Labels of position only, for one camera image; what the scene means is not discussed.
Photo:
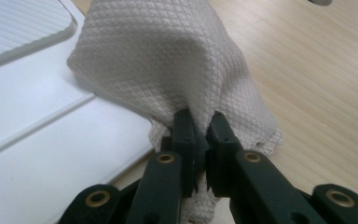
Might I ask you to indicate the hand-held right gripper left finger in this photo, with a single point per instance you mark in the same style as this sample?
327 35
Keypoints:
183 155

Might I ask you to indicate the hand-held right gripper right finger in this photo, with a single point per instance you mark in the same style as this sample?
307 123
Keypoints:
223 149

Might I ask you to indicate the beige waffle cloth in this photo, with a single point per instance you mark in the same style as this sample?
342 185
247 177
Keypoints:
155 56

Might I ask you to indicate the white desk lamp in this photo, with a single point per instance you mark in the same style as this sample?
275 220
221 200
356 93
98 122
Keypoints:
59 155

